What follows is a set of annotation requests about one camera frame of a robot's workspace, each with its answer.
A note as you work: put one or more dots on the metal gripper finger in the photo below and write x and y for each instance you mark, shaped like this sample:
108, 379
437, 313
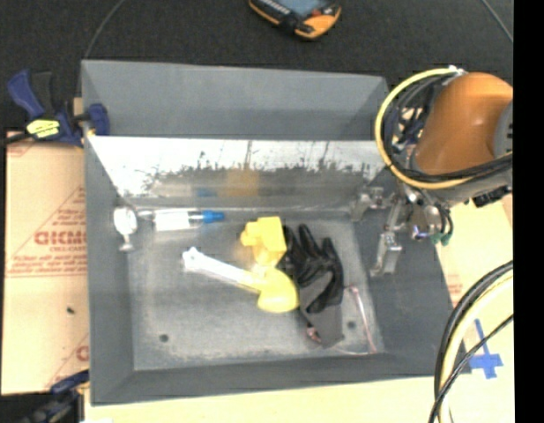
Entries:
386, 256
364, 203

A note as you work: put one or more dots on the black glove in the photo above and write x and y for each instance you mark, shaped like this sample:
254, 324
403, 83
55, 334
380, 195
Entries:
318, 276

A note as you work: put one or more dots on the yellow toy block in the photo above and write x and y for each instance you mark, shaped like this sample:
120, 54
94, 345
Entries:
265, 238

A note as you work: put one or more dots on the white and yellow scoop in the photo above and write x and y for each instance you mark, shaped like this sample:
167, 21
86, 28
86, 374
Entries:
276, 291

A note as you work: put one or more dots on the grey metal bin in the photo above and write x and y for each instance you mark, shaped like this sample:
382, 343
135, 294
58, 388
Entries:
218, 324

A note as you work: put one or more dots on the clear tube with blue cap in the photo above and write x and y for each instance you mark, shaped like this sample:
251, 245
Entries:
179, 219

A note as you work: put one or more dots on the clear wine glass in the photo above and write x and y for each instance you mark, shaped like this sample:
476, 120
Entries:
124, 223

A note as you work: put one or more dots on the brown cardboard board red print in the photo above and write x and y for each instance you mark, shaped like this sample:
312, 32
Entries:
42, 280

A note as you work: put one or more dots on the black cylinder on white bracket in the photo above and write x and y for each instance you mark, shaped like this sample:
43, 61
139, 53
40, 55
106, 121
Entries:
488, 197

